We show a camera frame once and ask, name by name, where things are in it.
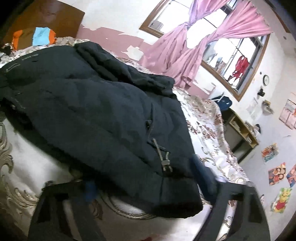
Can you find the left pink curtain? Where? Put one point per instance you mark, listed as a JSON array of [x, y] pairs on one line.
[[159, 57]]

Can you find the red hanging garment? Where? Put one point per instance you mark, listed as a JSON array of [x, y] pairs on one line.
[[240, 67]]

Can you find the large black jacket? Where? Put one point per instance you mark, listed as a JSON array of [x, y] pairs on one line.
[[122, 128]]

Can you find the wall certificates row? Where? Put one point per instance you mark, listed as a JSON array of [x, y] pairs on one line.
[[287, 115]]

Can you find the family picture poster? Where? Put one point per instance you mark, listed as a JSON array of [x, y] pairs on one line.
[[277, 174]]

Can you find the round wall clock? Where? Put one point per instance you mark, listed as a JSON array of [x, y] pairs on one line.
[[266, 80]]

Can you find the brown wooden headboard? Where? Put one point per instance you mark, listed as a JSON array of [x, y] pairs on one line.
[[62, 18]]

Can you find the dark blue backpack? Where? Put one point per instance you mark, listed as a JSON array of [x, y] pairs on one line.
[[222, 101]]

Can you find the pooh bear poster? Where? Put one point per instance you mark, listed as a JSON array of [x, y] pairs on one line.
[[279, 205]]

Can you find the floral bed cover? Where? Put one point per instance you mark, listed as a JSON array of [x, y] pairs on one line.
[[28, 169]]

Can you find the yellow wooden shelf desk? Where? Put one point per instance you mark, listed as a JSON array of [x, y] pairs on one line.
[[238, 135]]

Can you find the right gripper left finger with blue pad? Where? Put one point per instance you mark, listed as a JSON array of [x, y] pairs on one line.
[[49, 221]]

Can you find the cartoon poster on wall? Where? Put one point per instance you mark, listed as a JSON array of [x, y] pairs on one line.
[[270, 152]]

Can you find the orange blue brown pillow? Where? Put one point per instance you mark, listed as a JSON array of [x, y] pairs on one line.
[[36, 36]]

